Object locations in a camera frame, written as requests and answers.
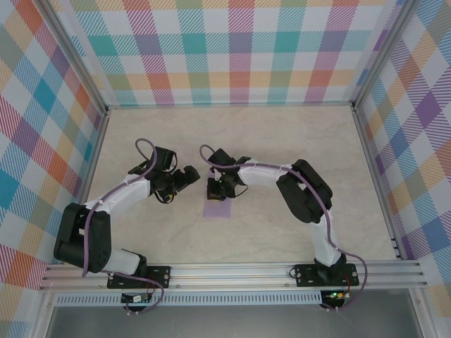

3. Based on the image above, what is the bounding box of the purple square paper sheet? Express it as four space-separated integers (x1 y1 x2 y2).
203 168 233 220

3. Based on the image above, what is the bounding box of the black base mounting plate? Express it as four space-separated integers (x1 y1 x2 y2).
106 265 172 290
295 263 360 288

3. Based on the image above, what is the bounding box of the grey metal panel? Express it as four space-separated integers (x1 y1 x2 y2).
45 305 424 338

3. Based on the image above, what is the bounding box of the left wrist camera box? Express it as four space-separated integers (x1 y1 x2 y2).
154 146 178 174

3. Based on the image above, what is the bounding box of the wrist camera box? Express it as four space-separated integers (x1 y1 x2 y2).
154 146 178 174
207 148 237 170

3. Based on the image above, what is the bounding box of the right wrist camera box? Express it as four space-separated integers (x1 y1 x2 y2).
207 148 237 170

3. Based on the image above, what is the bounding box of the purple cable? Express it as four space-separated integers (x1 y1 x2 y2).
81 138 166 315
199 143 369 313

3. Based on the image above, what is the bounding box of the aluminium table edge rail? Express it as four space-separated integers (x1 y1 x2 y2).
62 107 111 265
352 105 404 261

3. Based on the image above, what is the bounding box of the long aluminium mounting rail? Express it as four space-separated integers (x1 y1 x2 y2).
38 260 429 292

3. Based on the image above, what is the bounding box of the slotted grey cable duct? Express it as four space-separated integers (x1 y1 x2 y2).
52 290 323 307

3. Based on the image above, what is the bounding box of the aluminium frame post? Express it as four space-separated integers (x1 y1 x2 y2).
350 0 422 111
37 0 109 115

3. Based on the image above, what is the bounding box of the aluminium frame leg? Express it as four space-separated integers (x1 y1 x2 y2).
410 288 436 338
33 291 54 338

